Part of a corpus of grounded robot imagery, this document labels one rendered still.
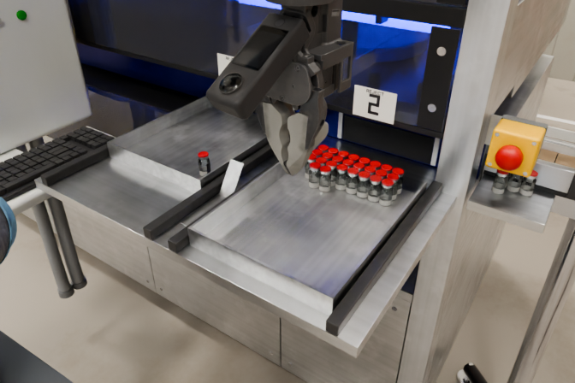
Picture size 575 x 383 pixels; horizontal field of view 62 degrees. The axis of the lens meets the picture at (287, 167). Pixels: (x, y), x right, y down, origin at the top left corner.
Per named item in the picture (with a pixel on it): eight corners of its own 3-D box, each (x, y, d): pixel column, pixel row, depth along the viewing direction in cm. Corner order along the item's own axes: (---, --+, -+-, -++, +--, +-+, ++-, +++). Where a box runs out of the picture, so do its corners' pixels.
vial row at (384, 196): (308, 173, 95) (309, 152, 93) (393, 202, 86) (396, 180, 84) (302, 177, 93) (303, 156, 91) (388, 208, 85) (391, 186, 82)
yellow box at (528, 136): (494, 150, 87) (503, 113, 83) (537, 161, 84) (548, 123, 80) (483, 167, 82) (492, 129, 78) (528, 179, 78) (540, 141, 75)
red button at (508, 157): (496, 159, 81) (502, 138, 79) (522, 166, 79) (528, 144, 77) (491, 168, 78) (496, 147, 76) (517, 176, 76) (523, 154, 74)
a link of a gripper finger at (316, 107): (325, 149, 53) (328, 72, 48) (317, 154, 51) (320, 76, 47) (291, 136, 55) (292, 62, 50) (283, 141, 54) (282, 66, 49)
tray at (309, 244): (305, 157, 100) (305, 143, 99) (424, 197, 88) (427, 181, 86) (189, 244, 76) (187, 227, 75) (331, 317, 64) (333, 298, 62)
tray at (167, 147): (216, 103, 125) (216, 90, 123) (301, 127, 112) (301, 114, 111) (109, 156, 101) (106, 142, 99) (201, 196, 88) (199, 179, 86)
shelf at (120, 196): (203, 105, 128) (203, 98, 127) (467, 185, 95) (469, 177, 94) (36, 187, 94) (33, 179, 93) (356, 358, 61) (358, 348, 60)
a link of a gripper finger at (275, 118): (314, 158, 60) (316, 90, 56) (284, 178, 56) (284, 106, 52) (294, 150, 62) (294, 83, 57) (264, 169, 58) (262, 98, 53)
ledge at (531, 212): (485, 175, 98) (488, 167, 97) (555, 196, 92) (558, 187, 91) (465, 209, 88) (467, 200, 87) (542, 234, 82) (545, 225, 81)
